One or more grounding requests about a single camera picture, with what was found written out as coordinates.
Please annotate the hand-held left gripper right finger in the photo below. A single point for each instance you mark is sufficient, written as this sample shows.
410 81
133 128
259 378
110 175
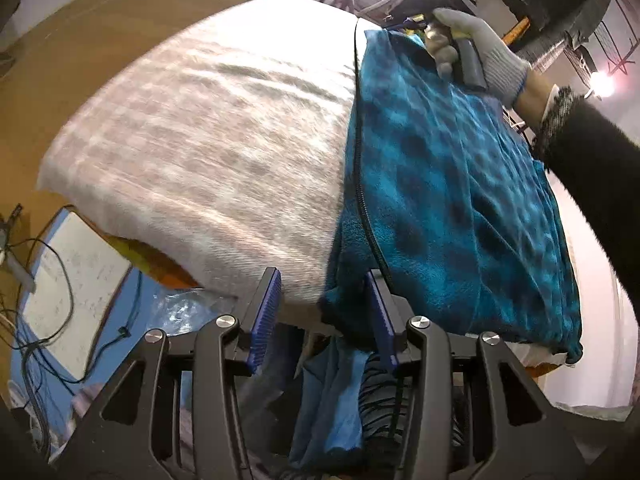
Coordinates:
381 320

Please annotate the black clothes rack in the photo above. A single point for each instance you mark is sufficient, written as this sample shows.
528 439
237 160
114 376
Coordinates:
607 35

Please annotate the white bed mattress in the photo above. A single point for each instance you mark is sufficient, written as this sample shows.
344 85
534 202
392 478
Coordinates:
595 310

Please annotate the person's right hand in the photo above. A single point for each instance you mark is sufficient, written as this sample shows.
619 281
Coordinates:
492 55

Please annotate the beige plaid blanket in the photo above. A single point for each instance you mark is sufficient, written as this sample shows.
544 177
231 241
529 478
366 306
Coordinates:
200 135

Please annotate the orange cloth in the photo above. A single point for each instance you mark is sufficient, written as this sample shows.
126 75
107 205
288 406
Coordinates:
155 265

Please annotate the clear plastic bag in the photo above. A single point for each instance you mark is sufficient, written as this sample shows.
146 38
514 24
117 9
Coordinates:
192 310

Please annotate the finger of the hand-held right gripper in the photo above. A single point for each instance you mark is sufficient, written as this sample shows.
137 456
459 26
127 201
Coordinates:
407 22

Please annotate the teal plaid fleece jacket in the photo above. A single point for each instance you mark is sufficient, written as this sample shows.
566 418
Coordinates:
440 185

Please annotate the grey black-striped cloth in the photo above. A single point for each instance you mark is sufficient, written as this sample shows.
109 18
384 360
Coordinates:
380 410

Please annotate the clothes rack with dark garments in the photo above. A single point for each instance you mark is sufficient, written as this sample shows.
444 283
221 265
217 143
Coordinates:
560 15

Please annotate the yellow wooden stick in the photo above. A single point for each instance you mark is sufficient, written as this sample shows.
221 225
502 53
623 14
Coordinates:
515 30

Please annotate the blue cloth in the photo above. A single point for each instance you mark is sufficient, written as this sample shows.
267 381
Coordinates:
327 400

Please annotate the clip lamp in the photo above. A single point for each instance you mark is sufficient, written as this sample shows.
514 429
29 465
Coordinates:
602 82

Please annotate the white paper sheet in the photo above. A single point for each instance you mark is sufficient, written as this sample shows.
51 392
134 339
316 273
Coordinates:
75 285

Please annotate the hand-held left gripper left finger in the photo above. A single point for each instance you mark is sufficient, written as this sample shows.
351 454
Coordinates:
264 317

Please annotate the person's right forearm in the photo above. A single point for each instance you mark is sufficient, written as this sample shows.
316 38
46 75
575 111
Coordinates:
590 160

